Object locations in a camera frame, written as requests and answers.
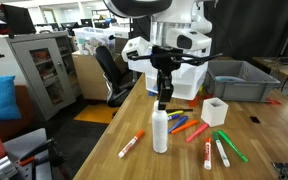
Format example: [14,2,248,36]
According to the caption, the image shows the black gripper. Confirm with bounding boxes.
[151,46,182,111]

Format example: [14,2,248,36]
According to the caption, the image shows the white bottle lid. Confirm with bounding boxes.
[153,100,161,113]

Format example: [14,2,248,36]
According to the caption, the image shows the white plastic bottle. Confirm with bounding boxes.
[151,109,169,154]

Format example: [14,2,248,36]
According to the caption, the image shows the black marker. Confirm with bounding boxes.
[166,108,194,113]

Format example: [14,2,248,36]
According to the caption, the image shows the yellow marker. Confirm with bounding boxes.
[167,110,185,117]

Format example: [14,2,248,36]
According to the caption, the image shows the white marker blue cap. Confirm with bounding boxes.
[167,114,182,122]

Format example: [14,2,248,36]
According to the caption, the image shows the red toy block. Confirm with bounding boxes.
[202,93,215,101]
[188,95,200,108]

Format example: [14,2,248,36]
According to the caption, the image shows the white plastic drawer unit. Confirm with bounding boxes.
[145,37,213,101]

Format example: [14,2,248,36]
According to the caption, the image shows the black office chair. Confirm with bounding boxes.
[94,45,136,108]

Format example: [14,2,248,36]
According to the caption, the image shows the pink marker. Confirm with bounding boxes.
[185,123,210,143]

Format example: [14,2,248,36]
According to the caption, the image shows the white square pen holder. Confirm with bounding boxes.
[200,97,229,128]

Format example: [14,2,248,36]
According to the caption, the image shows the white marker orange cap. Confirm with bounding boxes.
[117,129,146,159]

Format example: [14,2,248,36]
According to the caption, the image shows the pale blue plate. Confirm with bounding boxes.
[214,75,247,83]

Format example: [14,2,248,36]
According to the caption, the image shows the beige wooden cabinet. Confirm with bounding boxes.
[71,53,110,101]

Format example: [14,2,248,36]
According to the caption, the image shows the yellow floor mat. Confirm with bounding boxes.
[73,103,120,125]

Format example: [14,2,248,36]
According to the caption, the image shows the clear plastic storage bin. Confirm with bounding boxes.
[73,26,132,56]

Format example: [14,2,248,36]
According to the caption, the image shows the white marker red cap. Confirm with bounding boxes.
[203,137,213,171]

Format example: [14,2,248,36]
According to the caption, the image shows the white marker green cap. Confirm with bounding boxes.
[212,131,231,168]

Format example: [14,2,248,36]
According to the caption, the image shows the grey plastic crate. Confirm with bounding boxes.
[203,59,281,103]

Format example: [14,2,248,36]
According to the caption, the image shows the black curtain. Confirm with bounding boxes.
[130,0,288,62]

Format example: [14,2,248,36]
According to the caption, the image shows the red plastic clip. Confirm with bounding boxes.
[266,98,282,106]

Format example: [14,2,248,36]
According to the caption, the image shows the wooden side table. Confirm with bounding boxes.
[252,56,288,86]

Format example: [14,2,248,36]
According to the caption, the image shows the grey metal cabinet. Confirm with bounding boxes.
[5,32,82,122]

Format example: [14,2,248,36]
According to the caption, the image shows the grey side table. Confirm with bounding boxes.
[2,128,53,180]

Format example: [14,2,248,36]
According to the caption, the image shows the black monitor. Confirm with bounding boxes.
[1,3,37,35]

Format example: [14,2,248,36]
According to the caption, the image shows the brown sofa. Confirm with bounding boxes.
[0,84,35,143]

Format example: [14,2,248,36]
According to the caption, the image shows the blue cushion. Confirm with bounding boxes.
[0,75,22,123]

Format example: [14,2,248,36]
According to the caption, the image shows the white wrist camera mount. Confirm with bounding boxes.
[121,35,153,63]

